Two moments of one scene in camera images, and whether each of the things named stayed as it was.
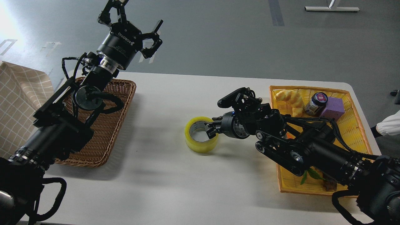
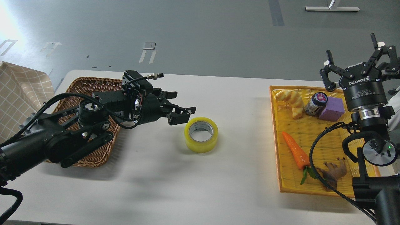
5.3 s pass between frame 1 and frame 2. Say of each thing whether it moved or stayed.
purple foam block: stayed
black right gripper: moved
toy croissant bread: stayed
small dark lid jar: stayed
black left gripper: moved
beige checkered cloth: stayed
